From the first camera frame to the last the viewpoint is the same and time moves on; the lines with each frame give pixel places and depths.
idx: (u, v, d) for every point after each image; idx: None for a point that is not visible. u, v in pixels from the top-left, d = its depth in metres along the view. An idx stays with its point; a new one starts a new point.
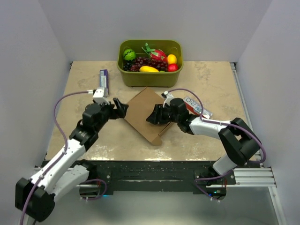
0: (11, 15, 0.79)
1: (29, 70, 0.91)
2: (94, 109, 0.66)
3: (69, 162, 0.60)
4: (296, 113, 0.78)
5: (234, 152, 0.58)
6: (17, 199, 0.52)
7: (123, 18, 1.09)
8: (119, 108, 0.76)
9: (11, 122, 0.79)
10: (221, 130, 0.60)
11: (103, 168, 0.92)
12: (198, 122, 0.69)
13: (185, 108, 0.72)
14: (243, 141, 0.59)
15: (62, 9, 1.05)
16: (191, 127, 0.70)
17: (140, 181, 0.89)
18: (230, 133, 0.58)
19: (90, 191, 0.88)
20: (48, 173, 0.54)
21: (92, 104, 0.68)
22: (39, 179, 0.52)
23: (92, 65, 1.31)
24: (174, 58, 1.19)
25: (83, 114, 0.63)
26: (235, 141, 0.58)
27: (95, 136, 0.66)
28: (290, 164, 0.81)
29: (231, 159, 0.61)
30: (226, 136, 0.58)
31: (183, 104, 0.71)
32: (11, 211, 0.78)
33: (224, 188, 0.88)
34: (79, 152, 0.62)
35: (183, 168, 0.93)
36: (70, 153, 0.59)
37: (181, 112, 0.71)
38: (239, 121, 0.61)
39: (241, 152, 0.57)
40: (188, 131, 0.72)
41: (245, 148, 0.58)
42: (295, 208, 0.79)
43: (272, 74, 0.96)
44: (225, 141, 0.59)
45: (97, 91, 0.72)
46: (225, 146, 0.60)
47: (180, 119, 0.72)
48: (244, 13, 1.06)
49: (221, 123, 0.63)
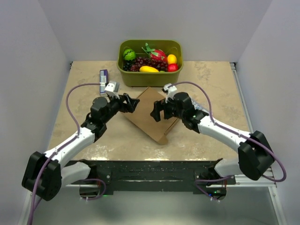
0: (11, 16, 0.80)
1: (29, 71, 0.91)
2: (103, 102, 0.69)
3: (79, 146, 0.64)
4: (296, 114, 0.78)
5: (251, 168, 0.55)
6: (26, 174, 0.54)
7: (123, 18, 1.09)
8: (128, 103, 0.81)
9: (11, 122, 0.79)
10: (242, 145, 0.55)
11: (103, 168, 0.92)
12: (210, 124, 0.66)
13: (190, 103, 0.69)
14: (260, 157, 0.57)
15: (62, 9, 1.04)
16: (199, 127, 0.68)
17: (140, 181, 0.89)
18: (251, 149, 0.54)
19: (90, 191, 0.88)
20: (61, 151, 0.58)
21: (100, 97, 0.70)
22: (53, 153, 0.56)
23: (92, 65, 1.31)
24: (174, 58, 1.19)
25: (92, 108, 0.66)
26: (254, 158, 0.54)
27: (104, 127, 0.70)
28: (290, 164, 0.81)
29: (243, 172, 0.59)
30: (247, 152, 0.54)
31: (187, 99, 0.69)
32: (11, 211, 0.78)
33: (224, 188, 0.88)
34: (88, 140, 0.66)
35: (183, 168, 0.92)
36: (81, 137, 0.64)
37: (186, 107, 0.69)
38: (259, 135, 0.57)
39: (259, 169, 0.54)
40: (194, 127, 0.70)
41: (262, 165, 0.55)
42: (295, 208, 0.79)
43: (272, 74, 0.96)
44: (244, 157, 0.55)
45: (109, 85, 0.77)
46: (242, 160, 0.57)
47: (185, 115, 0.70)
48: (244, 13, 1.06)
49: (239, 134, 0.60)
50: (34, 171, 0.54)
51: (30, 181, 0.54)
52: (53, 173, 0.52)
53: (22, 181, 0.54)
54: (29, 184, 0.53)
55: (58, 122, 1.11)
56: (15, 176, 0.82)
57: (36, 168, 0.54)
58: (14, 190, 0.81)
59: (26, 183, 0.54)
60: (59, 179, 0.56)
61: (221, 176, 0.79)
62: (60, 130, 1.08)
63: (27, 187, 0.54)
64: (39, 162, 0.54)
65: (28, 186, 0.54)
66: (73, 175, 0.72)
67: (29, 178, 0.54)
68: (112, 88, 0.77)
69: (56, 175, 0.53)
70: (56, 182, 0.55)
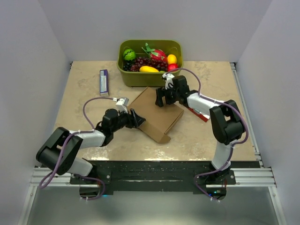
0: (11, 16, 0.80)
1: (29, 71, 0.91)
2: (115, 113, 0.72)
3: (93, 140, 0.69)
4: (296, 113, 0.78)
5: (218, 129, 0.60)
6: (45, 144, 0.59)
7: (122, 18, 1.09)
8: (133, 117, 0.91)
9: (11, 122, 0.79)
10: (213, 107, 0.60)
11: (103, 168, 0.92)
12: (196, 96, 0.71)
13: (184, 84, 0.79)
14: (231, 123, 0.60)
15: (62, 9, 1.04)
16: (188, 100, 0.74)
17: (140, 180, 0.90)
18: (221, 111, 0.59)
19: (90, 191, 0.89)
20: (81, 133, 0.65)
21: (111, 108, 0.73)
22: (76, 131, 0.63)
23: (92, 65, 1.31)
24: (174, 58, 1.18)
25: (104, 117, 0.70)
26: (222, 119, 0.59)
27: (111, 136, 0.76)
28: (290, 164, 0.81)
29: (215, 135, 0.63)
30: (215, 113, 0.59)
31: (182, 79, 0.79)
32: (10, 211, 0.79)
33: (223, 188, 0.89)
34: (97, 140, 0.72)
35: (183, 168, 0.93)
36: (95, 133, 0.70)
37: (181, 86, 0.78)
38: (232, 103, 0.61)
39: (226, 130, 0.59)
40: (185, 103, 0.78)
41: (230, 129, 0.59)
42: (295, 208, 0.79)
43: (272, 74, 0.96)
44: (213, 118, 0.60)
45: (120, 100, 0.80)
46: (213, 123, 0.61)
47: (180, 92, 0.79)
48: (243, 13, 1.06)
49: (214, 102, 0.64)
50: (55, 143, 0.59)
51: (48, 152, 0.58)
52: (75, 143, 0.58)
53: (40, 150, 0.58)
54: (46, 153, 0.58)
55: (58, 122, 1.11)
56: (15, 176, 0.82)
57: (57, 141, 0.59)
58: (14, 190, 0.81)
59: (43, 153, 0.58)
60: (74, 156, 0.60)
61: (216, 168, 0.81)
62: None
63: (42, 158, 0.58)
64: (61, 137, 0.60)
65: (43, 156, 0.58)
66: (77, 166, 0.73)
67: (48, 148, 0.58)
68: (121, 102, 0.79)
69: (76, 149, 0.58)
70: (71, 157, 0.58)
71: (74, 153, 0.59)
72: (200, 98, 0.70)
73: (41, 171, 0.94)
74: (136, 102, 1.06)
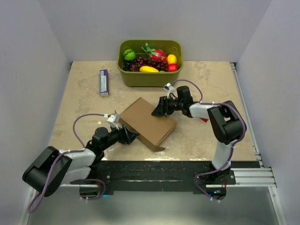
0: (11, 15, 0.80)
1: (29, 70, 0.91)
2: (105, 132, 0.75)
3: (83, 159, 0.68)
4: (296, 113, 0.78)
5: (218, 128, 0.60)
6: (33, 163, 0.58)
7: (122, 18, 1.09)
8: (126, 134, 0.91)
9: (11, 121, 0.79)
10: (210, 107, 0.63)
11: (103, 168, 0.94)
12: (197, 104, 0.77)
13: (189, 94, 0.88)
14: (230, 122, 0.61)
15: (62, 9, 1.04)
16: (190, 109, 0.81)
17: (140, 180, 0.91)
18: (218, 111, 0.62)
19: (90, 191, 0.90)
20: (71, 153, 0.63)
21: (101, 127, 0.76)
22: (66, 151, 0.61)
23: (92, 65, 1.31)
24: (174, 58, 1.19)
25: (93, 137, 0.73)
26: (220, 118, 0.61)
27: (102, 155, 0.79)
28: (290, 164, 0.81)
29: (216, 136, 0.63)
30: (213, 112, 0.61)
31: (186, 90, 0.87)
32: (10, 211, 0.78)
33: (223, 188, 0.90)
34: (88, 159, 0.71)
35: (183, 168, 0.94)
36: (86, 152, 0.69)
37: (185, 96, 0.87)
38: (230, 103, 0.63)
39: (225, 128, 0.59)
40: (188, 114, 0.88)
41: (229, 127, 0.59)
42: (295, 209, 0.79)
43: (272, 74, 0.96)
44: (212, 117, 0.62)
45: (111, 116, 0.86)
46: (213, 124, 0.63)
47: (184, 102, 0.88)
48: (243, 13, 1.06)
49: (213, 104, 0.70)
50: (44, 162, 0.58)
51: (35, 172, 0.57)
52: (65, 164, 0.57)
53: (26, 170, 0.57)
54: (33, 173, 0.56)
55: (58, 122, 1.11)
56: (16, 176, 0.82)
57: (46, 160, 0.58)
58: (14, 190, 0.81)
59: (30, 172, 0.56)
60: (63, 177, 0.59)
61: (216, 168, 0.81)
62: (60, 130, 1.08)
63: (29, 178, 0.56)
64: (50, 157, 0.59)
65: (31, 176, 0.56)
66: (73, 175, 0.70)
67: (35, 168, 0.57)
68: (112, 119, 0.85)
69: (64, 170, 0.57)
70: (59, 178, 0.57)
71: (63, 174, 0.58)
72: (201, 104, 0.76)
73: None
74: (133, 107, 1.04)
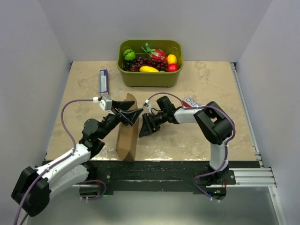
0: (11, 16, 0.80)
1: (29, 70, 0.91)
2: (95, 124, 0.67)
3: (73, 164, 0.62)
4: (296, 113, 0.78)
5: (207, 130, 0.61)
6: (16, 187, 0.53)
7: (122, 18, 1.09)
8: (125, 118, 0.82)
9: (11, 121, 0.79)
10: (196, 112, 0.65)
11: (103, 168, 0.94)
12: (181, 110, 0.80)
13: (169, 102, 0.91)
14: (219, 122, 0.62)
15: (62, 9, 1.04)
16: (176, 116, 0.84)
17: (140, 181, 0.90)
18: (204, 114, 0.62)
19: (90, 191, 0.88)
20: (53, 168, 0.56)
21: (91, 119, 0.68)
22: (44, 171, 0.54)
23: (92, 65, 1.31)
24: (174, 58, 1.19)
25: (83, 132, 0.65)
26: (208, 121, 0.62)
27: (101, 145, 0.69)
28: (291, 164, 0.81)
29: (208, 139, 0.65)
30: (199, 116, 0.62)
31: (166, 99, 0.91)
32: (9, 211, 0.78)
33: (223, 188, 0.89)
34: (83, 158, 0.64)
35: (183, 168, 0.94)
36: (77, 155, 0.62)
37: (166, 106, 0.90)
38: (213, 104, 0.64)
39: (214, 129, 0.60)
40: (174, 121, 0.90)
41: (218, 127, 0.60)
42: (295, 209, 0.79)
43: (272, 74, 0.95)
44: (200, 122, 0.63)
45: (101, 102, 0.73)
46: (202, 128, 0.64)
47: (167, 111, 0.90)
48: (243, 13, 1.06)
49: (197, 108, 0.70)
50: (24, 186, 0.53)
51: (19, 194, 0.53)
52: (41, 190, 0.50)
53: (13, 192, 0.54)
54: (18, 198, 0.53)
55: (58, 122, 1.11)
56: (16, 176, 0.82)
57: (26, 183, 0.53)
58: None
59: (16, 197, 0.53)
60: (47, 196, 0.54)
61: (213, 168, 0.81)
62: (60, 130, 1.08)
63: (17, 199, 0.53)
64: (29, 179, 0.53)
65: (17, 198, 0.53)
66: (67, 183, 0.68)
67: (19, 191, 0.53)
68: (103, 106, 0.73)
69: (44, 192, 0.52)
70: (43, 199, 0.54)
71: (45, 194, 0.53)
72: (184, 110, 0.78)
73: None
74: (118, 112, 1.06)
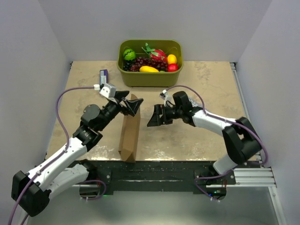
0: (11, 16, 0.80)
1: (29, 70, 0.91)
2: (94, 112, 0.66)
3: (68, 161, 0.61)
4: (296, 113, 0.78)
5: (235, 151, 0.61)
6: (13, 191, 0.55)
7: (122, 18, 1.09)
8: (128, 108, 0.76)
9: (11, 122, 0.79)
10: (226, 128, 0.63)
11: (104, 168, 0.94)
12: (203, 116, 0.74)
13: (187, 100, 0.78)
14: (246, 143, 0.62)
15: (61, 9, 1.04)
16: (194, 119, 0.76)
17: (140, 180, 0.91)
18: (235, 132, 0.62)
19: (90, 191, 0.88)
20: (45, 170, 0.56)
21: (91, 105, 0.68)
22: (35, 175, 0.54)
23: (92, 65, 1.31)
24: (174, 58, 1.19)
25: (82, 118, 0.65)
26: (238, 141, 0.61)
27: (99, 137, 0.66)
28: (290, 164, 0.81)
29: (230, 157, 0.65)
30: (230, 134, 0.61)
31: (184, 96, 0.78)
32: (9, 211, 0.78)
33: (223, 188, 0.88)
34: (78, 153, 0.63)
35: (183, 168, 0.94)
36: (70, 152, 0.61)
37: (183, 103, 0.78)
38: (244, 121, 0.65)
39: (243, 151, 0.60)
40: (190, 121, 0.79)
41: (247, 149, 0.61)
42: (295, 209, 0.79)
43: (273, 74, 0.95)
44: (228, 140, 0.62)
45: (104, 89, 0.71)
46: (228, 146, 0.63)
47: (183, 110, 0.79)
48: (243, 13, 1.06)
49: (226, 121, 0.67)
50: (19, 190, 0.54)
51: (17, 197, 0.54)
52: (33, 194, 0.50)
53: (12, 195, 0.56)
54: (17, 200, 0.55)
55: (59, 122, 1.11)
56: None
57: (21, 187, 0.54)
58: None
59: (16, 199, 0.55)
60: (44, 198, 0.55)
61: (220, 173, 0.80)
62: (60, 130, 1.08)
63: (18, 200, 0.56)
64: (22, 183, 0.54)
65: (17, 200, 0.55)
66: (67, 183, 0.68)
67: (16, 194, 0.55)
68: (106, 93, 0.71)
69: (38, 196, 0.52)
70: (41, 200, 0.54)
71: (40, 196, 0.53)
72: (208, 117, 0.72)
73: None
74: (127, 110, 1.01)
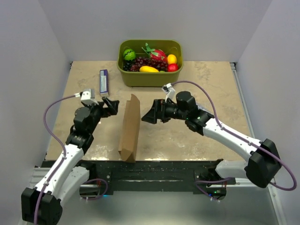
0: (11, 16, 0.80)
1: (29, 70, 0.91)
2: (85, 113, 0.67)
3: (70, 167, 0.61)
4: (296, 113, 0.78)
5: (259, 178, 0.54)
6: (23, 211, 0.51)
7: (122, 18, 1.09)
8: (109, 106, 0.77)
9: (11, 121, 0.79)
10: (254, 157, 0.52)
11: (103, 168, 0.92)
12: (218, 130, 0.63)
13: (194, 103, 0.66)
14: (270, 167, 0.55)
15: (61, 9, 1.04)
16: (205, 130, 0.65)
17: (140, 180, 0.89)
18: (263, 161, 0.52)
19: (90, 191, 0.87)
20: (52, 179, 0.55)
21: (81, 108, 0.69)
22: (44, 185, 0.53)
23: (92, 65, 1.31)
24: (174, 58, 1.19)
25: (75, 120, 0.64)
26: (266, 170, 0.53)
27: (91, 138, 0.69)
28: (290, 164, 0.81)
29: (249, 177, 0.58)
30: (259, 165, 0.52)
31: (191, 99, 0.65)
32: (9, 211, 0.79)
33: (224, 188, 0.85)
34: (77, 158, 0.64)
35: (183, 168, 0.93)
36: (69, 157, 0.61)
37: (190, 108, 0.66)
38: (271, 144, 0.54)
39: (268, 180, 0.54)
40: (198, 129, 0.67)
41: (271, 176, 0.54)
42: (295, 209, 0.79)
43: (273, 74, 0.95)
44: (255, 168, 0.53)
45: (84, 93, 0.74)
46: (251, 171, 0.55)
47: (189, 115, 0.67)
48: (243, 12, 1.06)
49: (249, 143, 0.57)
50: (31, 206, 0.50)
51: (30, 214, 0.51)
52: (49, 204, 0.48)
53: (23, 216, 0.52)
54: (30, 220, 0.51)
55: (59, 122, 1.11)
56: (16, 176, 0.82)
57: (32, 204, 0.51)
58: (15, 190, 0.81)
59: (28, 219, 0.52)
60: (58, 206, 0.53)
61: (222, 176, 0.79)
62: (60, 130, 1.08)
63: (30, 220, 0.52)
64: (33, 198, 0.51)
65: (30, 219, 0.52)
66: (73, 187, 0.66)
67: (28, 213, 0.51)
68: (87, 96, 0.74)
69: (54, 204, 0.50)
70: (56, 210, 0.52)
71: (55, 205, 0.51)
72: (226, 132, 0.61)
73: (41, 171, 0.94)
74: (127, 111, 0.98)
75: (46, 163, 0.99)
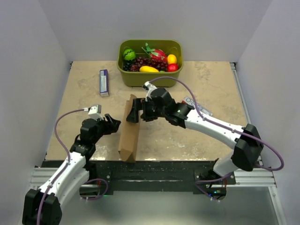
0: (11, 16, 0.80)
1: (29, 70, 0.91)
2: (91, 123, 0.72)
3: (73, 172, 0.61)
4: (296, 113, 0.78)
5: (246, 162, 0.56)
6: (25, 213, 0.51)
7: (122, 18, 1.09)
8: (111, 122, 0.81)
9: (11, 121, 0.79)
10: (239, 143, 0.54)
11: (103, 168, 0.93)
12: (200, 120, 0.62)
13: (170, 98, 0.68)
14: (254, 151, 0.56)
15: (61, 9, 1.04)
16: (187, 123, 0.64)
17: (140, 181, 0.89)
18: (247, 146, 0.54)
19: (90, 191, 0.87)
20: (56, 182, 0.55)
21: (87, 119, 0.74)
22: (48, 187, 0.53)
23: (92, 65, 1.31)
24: (174, 58, 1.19)
25: (82, 129, 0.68)
26: (251, 154, 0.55)
27: (94, 148, 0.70)
28: (290, 164, 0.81)
29: (236, 164, 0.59)
30: (244, 150, 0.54)
31: (165, 93, 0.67)
32: (9, 211, 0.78)
33: (224, 188, 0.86)
34: (80, 164, 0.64)
35: (183, 168, 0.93)
36: (73, 163, 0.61)
37: (167, 103, 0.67)
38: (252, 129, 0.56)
39: (253, 163, 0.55)
40: (179, 123, 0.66)
41: (256, 159, 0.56)
42: (295, 209, 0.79)
43: (273, 74, 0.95)
44: (241, 153, 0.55)
45: (92, 108, 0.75)
46: (237, 157, 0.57)
47: (168, 109, 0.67)
48: (243, 13, 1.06)
49: (233, 131, 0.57)
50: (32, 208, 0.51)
51: (31, 218, 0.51)
52: (51, 205, 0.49)
53: (23, 220, 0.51)
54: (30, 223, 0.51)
55: (59, 122, 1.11)
56: (16, 176, 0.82)
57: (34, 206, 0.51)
58: (15, 190, 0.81)
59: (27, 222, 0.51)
60: (59, 209, 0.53)
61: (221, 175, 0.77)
62: (60, 130, 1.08)
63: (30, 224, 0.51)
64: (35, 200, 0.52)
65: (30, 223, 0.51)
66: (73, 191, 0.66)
67: (29, 216, 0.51)
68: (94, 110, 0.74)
69: (56, 206, 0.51)
70: (56, 213, 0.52)
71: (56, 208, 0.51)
72: (208, 123, 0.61)
73: (41, 171, 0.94)
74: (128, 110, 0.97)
75: (45, 163, 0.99)
